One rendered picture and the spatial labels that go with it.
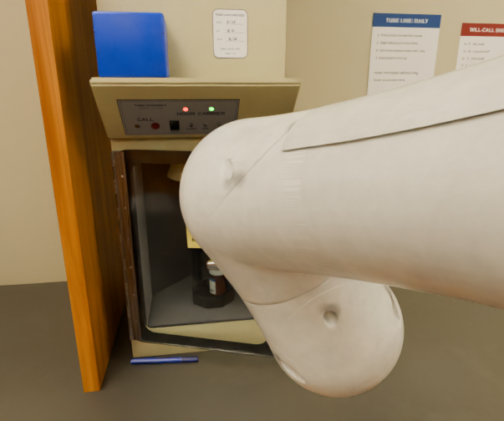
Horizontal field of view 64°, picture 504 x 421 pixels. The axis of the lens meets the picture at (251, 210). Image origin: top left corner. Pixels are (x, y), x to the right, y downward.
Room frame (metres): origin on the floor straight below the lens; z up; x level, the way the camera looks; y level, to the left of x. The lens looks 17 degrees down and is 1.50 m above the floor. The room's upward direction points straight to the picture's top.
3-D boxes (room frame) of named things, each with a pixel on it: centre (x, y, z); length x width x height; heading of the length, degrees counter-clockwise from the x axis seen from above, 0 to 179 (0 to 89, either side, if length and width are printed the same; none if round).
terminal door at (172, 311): (0.69, 0.09, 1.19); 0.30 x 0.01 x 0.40; 79
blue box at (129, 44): (0.68, 0.18, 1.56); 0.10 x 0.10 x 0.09; 9
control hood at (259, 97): (0.70, 0.09, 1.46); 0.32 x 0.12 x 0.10; 99
